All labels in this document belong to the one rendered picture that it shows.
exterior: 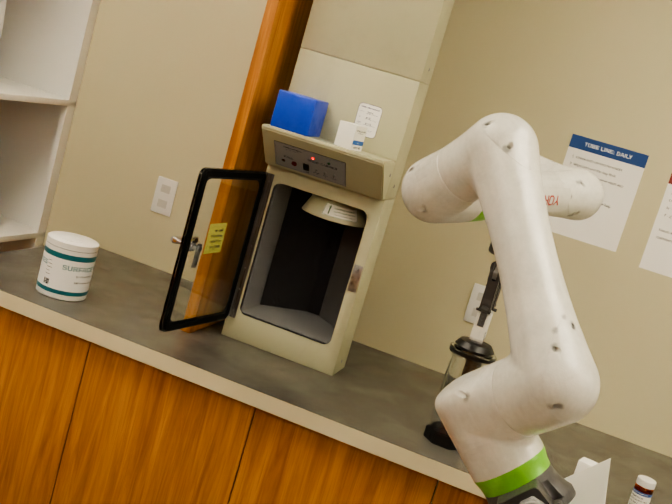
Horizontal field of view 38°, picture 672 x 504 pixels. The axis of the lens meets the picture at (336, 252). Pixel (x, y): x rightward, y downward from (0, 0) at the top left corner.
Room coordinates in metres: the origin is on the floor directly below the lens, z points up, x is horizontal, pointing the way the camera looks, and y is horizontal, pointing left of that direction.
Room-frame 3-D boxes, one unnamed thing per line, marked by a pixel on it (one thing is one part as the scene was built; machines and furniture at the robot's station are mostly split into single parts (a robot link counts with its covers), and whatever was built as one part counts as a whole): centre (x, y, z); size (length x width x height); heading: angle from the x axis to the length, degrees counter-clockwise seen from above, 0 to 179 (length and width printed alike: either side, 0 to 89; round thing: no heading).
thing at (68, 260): (2.41, 0.65, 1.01); 0.13 x 0.13 x 0.15
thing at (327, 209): (2.51, 0.03, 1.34); 0.18 x 0.18 x 0.05
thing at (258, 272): (2.54, 0.04, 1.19); 0.26 x 0.24 x 0.35; 75
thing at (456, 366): (2.14, -0.36, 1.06); 0.11 x 0.11 x 0.21
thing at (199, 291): (2.30, 0.28, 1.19); 0.30 x 0.01 x 0.40; 158
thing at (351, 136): (2.35, 0.04, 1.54); 0.05 x 0.05 x 0.06; 59
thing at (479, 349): (2.14, -0.36, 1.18); 0.09 x 0.09 x 0.07
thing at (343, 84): (2.54, 0.04, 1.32); 0.32 x 0.25 x 0.77; 75
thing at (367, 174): (2.37, 0.09, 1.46); 0.32 x 0.12 x 0.10; 75
